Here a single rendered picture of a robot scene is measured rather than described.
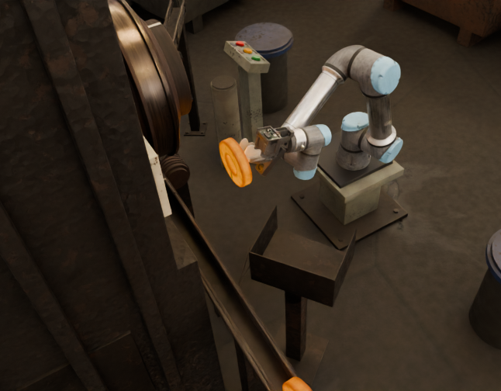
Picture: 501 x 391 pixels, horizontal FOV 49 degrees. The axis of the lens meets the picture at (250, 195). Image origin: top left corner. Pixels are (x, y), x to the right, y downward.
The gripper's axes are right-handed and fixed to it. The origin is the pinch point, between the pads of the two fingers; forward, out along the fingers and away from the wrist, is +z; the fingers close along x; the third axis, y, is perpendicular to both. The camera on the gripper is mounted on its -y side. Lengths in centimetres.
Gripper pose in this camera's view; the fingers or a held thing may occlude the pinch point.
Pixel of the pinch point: (234, 157)
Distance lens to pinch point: 168.9
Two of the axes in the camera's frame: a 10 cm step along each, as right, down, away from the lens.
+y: 1.7, -7.6, -6.3
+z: -8.5, 2.1, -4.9
